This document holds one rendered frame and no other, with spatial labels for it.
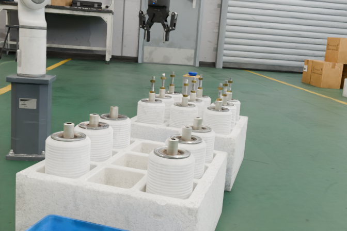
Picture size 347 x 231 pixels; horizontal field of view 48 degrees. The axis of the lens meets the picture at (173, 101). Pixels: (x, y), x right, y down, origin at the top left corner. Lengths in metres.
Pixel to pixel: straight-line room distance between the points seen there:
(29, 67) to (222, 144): 0.72
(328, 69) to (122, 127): 4.08
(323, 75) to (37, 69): 3.92
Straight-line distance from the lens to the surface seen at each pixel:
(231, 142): 1.27
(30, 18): 1.50
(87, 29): 6.44
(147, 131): 1.33
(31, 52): 1.47
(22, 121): 1.50
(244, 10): 6.62
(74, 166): 0.86
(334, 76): 5.00
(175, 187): 0.78
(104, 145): 0.96
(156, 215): 0.78
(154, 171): 0.78
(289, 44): 6.88
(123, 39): 6.41
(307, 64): 5.36
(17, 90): 1.48
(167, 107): 1.46
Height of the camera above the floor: 0.49
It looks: 10 degrees down
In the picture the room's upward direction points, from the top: 4 degrees clockwise
